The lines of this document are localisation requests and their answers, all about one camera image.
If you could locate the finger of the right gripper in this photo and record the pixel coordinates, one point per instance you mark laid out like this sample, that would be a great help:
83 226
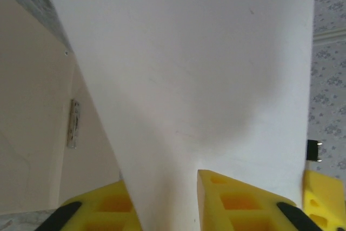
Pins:
327 201

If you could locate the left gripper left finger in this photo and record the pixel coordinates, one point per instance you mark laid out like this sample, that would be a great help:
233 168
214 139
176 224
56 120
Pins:
102 209

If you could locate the black bracket with screws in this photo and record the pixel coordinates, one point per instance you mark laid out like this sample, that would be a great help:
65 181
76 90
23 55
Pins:
313 150

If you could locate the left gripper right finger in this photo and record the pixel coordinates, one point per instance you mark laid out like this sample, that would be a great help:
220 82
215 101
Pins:
238 206

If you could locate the aluminium frame post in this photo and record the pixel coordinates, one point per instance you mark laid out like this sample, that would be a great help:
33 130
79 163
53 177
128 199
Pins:
332 34

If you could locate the white paper sheet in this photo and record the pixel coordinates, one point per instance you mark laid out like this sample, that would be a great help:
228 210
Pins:
175 79

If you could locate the metal folder clip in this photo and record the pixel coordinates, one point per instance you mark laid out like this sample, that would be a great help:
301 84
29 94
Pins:
73 125

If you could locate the brown cardboard folder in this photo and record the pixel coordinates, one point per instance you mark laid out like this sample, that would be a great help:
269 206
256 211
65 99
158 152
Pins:
32 106

